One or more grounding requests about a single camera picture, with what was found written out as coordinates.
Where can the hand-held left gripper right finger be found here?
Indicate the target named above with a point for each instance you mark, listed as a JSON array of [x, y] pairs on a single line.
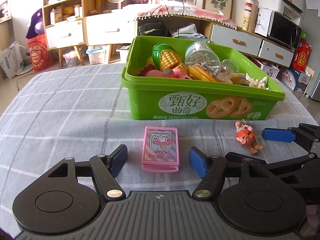
[[198, 163]]

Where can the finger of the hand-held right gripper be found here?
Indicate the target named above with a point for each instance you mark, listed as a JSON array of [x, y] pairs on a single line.
[[277, 134], [290, 163]]

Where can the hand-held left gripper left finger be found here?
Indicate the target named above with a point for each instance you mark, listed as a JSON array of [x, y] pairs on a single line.
[[119, 160]]

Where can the orange toy figurine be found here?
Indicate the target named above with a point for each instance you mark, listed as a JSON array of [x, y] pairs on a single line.
[[246, 136]]

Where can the pink eraser box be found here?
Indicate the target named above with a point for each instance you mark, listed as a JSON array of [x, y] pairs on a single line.
[[160, 145]]

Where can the white seashell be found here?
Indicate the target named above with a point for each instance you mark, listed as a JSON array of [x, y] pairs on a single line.
[[255, 82]]

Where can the green plastic box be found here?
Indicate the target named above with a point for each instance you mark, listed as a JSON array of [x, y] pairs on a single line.
[[150, 100]]

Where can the beige hair claw clip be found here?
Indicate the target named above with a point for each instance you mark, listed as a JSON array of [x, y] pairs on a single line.
[[232, 78]]

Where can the yellow toy disc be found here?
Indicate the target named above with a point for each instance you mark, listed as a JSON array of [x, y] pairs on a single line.
[[200, 73]]

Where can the pink pig toy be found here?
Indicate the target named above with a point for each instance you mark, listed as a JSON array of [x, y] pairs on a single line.
[[180, 73]]

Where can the toy corn cob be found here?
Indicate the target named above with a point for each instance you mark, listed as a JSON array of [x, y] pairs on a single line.
[[170, 58]]

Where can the clear cotton swab jar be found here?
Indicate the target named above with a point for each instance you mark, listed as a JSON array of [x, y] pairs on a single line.
[[200, 52]]

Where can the white blue cardboard box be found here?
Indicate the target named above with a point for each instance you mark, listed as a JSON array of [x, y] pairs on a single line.
[[297, 80]]

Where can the white lattice crate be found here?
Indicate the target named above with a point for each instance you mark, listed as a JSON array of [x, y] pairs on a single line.
[[270, 71]]

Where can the grey checked blanket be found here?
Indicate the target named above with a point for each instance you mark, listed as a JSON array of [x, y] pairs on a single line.
[[62, 110]]

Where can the small grey drawer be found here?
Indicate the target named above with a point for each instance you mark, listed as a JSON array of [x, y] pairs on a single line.
[[275, 53]]

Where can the red gift box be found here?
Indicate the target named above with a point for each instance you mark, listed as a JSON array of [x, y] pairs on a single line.
[[302, 57]]

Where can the clear capsule ball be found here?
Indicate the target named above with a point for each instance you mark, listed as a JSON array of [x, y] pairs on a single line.
[[231, 66]]

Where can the large grey drawer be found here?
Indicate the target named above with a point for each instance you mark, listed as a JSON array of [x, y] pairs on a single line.
[[235, 40]]

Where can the low wooden cabinet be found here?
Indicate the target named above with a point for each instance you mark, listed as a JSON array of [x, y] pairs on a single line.
[[250, 33]]

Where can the black microwave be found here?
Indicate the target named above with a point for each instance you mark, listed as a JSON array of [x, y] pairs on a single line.
[[285, 30]]

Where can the white paper drawing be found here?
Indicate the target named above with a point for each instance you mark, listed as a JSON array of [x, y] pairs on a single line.
[[261, 21]]

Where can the tall paper cup stack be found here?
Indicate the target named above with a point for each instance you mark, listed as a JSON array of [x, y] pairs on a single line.
[[247, 15]]

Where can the large white drawer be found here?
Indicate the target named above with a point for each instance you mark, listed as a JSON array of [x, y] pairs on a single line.
[[110, 31]]

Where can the white printer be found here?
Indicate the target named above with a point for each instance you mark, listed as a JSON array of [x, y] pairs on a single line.
[[277, 3]]

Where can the folded pale cloth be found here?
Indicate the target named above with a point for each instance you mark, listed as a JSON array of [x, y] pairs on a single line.
[[190, 32]]

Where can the red shopping bag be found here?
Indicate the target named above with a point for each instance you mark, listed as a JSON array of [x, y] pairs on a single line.
[[38, 52]]

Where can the black bag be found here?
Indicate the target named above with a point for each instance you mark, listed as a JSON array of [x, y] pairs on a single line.
[[152, 28]]

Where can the small white drawer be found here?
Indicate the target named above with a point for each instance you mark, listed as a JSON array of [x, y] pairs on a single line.
[[65, 33]]

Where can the pink cloth with pompoms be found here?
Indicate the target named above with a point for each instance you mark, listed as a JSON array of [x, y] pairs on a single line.
[[207, 15]]

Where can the white plastic bag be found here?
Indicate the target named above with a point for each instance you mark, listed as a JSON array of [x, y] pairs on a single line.
[[10, 60]]

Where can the wooden shelf unit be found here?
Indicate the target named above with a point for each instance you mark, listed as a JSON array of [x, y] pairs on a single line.
[[87, 7]]

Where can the yellow can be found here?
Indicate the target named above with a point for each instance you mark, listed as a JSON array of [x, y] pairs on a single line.
[[99, 3]]

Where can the purple bag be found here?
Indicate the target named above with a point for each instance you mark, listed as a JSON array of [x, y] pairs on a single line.
[[35, 22]]

